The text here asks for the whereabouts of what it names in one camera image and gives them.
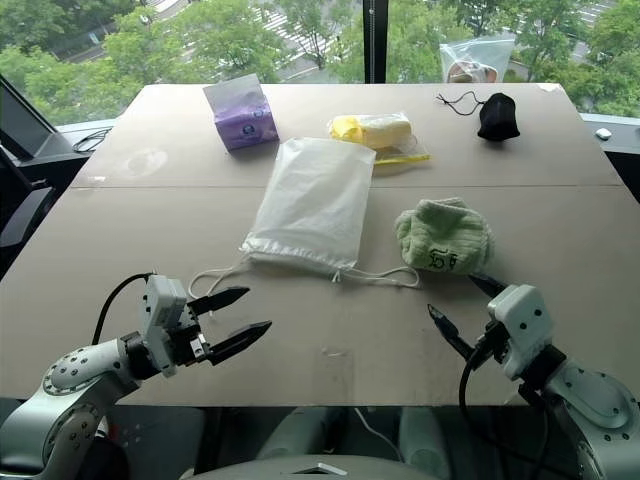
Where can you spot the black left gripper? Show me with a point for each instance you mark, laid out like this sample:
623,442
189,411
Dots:
187,340

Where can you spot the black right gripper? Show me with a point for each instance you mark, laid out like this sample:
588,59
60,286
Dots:
492,345

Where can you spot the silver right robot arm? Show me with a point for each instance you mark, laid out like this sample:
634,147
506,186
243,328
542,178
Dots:
595,405

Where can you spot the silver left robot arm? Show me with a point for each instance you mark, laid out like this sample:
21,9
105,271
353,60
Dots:
75,380

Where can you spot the light green towel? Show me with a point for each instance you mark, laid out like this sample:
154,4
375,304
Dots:
442,235

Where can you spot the clear zip bag yellow slider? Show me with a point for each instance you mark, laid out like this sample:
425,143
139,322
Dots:
400,150

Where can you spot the clear plastic bag with contents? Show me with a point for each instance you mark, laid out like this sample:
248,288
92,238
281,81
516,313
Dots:
477,57

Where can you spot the grey rounded shape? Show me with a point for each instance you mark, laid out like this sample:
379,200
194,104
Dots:
425,440
305,432

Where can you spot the grey rounded robot torso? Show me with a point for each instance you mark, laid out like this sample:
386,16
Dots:
320,469

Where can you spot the yellow folded cloth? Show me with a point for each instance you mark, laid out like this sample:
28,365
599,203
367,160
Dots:
372,131

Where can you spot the purple tissue pack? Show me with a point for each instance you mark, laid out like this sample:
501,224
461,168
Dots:
242,115

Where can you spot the small white case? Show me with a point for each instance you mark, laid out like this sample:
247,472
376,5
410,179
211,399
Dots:
603,133

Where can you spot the dark monitor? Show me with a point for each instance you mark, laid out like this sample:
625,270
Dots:
25,122

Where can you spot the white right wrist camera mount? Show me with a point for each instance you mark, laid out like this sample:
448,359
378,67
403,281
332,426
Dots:
522,320

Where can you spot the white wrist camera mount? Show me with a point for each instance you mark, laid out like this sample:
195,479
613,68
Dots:
161,320
522,320

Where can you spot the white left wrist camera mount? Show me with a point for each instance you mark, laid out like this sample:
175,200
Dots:
161,320

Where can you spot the black window post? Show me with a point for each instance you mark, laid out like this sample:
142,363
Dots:
375,40

